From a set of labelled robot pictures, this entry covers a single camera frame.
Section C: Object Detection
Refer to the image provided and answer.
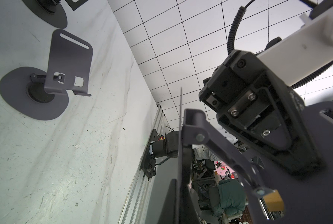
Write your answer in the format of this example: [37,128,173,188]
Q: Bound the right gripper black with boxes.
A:
[199,50,323,176]

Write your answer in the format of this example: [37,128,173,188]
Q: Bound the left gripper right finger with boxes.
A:
[180,181,201,224]

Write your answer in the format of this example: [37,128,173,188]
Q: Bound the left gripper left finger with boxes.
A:
[145,179,177,224]

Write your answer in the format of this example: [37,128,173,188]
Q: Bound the black phone stand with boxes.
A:
[21,0,89,29]

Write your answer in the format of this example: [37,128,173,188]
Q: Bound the aluminium mounting rail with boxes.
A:
[118,105,168,224]

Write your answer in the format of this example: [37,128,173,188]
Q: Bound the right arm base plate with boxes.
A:
[140,129,179,179]

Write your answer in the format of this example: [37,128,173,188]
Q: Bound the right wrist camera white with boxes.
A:
[258,6,333,86]

